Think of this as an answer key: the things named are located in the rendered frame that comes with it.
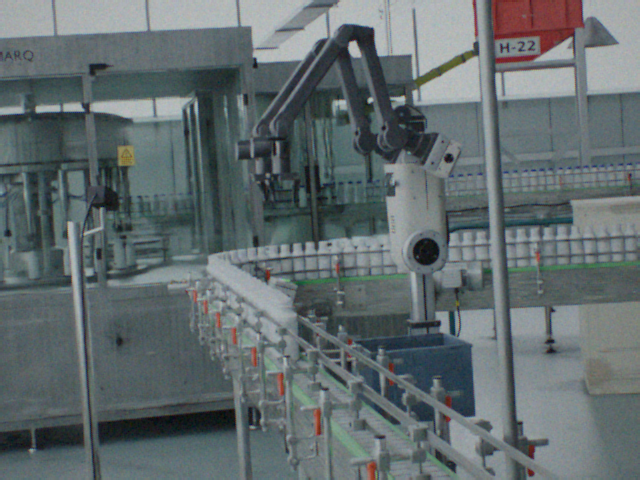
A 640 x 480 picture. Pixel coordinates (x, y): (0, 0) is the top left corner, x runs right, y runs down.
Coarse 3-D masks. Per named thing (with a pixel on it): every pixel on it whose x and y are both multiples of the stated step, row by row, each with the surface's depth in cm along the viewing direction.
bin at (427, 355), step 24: (408, 336) 419; (432, 336) 420; (336, 360) 389; (408, 360) 388; (432, 360) 389; (456, 360) 391; (432, 384) 390; (456, 384) 391; (432, 408) 390; (456, 408) 391
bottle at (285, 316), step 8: (280, 304) 343; (288, 304) 343; (280, 312) 343; (288, 312) 343; (280, 320) 342; (288, 320) 342; (296, 320) 344; (288, 328) 342; (296, 328) 344; (280, 336) 343; (288, 336) 342; (288, 344) 342; (296, 344) 343; (288, 352) 342; (296, 352) 343; (296, 360) 344
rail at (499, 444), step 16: (208, 272) 530; (272, 320) 345; (304, 320) 338; (320, 352) 275; (352, 352) 277; (336, 368) 256; (384, 368) 248; (320, 384) 277; (400, 384) 234; (336, 400) 259; (384, 400) 215; (432, 400) 213; (352, 416) 244; (400, 416) 204; (448, 416) 204; (480, 432) 187; (448, 448) 177; (512, 448) 173; (416, 464) 197; (464, 464) 169; (528, 464) 166
